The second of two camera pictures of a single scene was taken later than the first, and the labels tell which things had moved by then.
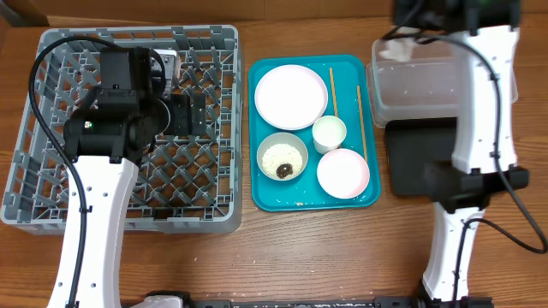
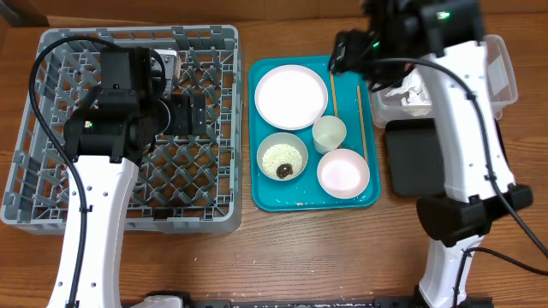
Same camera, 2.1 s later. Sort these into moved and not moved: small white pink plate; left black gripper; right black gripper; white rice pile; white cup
Moved: right black gripper
Not moved: white rice pile; left black gripper; small white pink plate; white cup
